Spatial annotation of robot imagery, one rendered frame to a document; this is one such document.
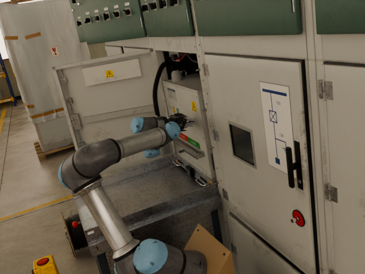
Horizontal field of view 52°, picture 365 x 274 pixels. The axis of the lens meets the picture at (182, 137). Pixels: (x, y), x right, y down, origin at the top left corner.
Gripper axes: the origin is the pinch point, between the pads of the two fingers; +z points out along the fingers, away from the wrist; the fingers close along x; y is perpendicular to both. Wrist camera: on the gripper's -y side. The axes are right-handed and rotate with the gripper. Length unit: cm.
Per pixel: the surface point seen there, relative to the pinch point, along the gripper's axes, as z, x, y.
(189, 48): -10.0, 35.8, 9.5
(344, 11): -39, 39, 101
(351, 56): -34, 29, 101
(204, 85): -8.2, 19.2, 18.9
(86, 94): -25, 9, -74
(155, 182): -2.8, -39.6, -28.2
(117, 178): -16, -40, -49
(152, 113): 10, -1, -51
